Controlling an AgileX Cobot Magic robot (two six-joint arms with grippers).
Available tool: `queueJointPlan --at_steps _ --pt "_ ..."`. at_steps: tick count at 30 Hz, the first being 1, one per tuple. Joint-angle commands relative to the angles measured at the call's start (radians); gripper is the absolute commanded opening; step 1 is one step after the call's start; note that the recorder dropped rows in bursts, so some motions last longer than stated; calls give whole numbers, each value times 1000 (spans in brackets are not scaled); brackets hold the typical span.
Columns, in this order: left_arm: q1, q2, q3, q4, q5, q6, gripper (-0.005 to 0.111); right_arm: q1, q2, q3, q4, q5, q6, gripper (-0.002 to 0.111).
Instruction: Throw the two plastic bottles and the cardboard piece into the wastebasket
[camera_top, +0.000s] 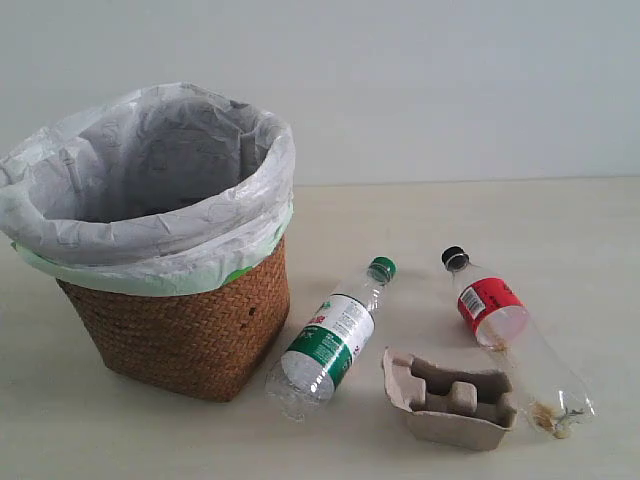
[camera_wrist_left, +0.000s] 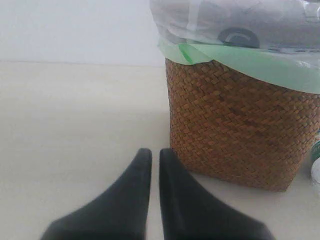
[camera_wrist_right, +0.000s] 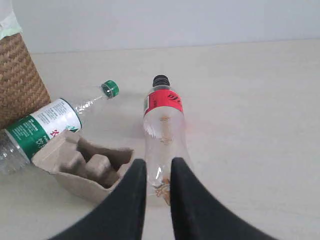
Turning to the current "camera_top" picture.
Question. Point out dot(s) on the white plastic bin liner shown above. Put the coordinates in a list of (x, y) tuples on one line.
[(168, 190)]

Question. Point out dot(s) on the clear bottle red label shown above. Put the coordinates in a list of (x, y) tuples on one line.
[(551, 396)]

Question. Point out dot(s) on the woven wicker waste basket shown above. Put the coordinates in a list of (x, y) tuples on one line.
[(205, 346)]

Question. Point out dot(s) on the clear bottle green label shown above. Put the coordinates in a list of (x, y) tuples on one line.
[(309, 371)]

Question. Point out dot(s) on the grey cardboard pulp tray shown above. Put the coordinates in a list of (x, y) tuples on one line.
[(468, 409)]

